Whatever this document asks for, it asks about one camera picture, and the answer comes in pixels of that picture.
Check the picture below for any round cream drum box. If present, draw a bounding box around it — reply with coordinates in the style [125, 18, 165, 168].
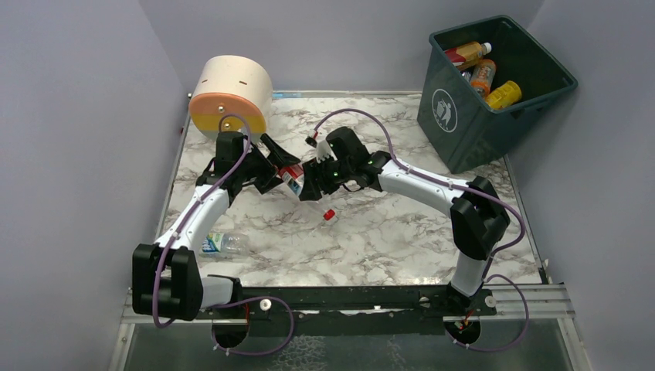
[188, 55, 273, 140]

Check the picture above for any small blue label bottle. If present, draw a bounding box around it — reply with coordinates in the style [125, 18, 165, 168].
[200, 233, 250, 257]

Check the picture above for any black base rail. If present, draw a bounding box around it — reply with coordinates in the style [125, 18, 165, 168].
[122, 284, 575, 339]

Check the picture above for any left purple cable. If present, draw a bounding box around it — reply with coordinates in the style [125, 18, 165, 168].
[152, 113, 296, 358]

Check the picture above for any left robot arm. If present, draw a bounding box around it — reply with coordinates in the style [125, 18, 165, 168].
[131, 131, 300, 321]

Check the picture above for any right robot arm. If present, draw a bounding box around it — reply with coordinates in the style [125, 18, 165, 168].
[299, 127, 510, 300]

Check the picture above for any dark green plastic bin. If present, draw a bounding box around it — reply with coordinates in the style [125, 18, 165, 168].
[417, 15, 579, 173]

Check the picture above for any purple cable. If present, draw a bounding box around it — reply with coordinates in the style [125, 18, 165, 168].
[152, 113, 296, 358]
[306, 108, 530, 354]

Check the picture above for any red gold drink can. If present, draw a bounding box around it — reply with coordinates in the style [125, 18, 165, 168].
[445, 42, 493, 71]

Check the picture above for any yellow drink bottle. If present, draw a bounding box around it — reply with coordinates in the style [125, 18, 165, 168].
[485, 80, 522, 110]

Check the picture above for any orange drink bottle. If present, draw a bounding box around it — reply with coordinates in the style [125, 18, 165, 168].
[470, 59, 497, 98]

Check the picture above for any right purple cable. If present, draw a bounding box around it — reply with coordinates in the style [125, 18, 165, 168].
[306, 108, 530, 354]

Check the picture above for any small red label bottle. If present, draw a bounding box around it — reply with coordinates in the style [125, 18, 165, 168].
[278, 165, 336, 221]

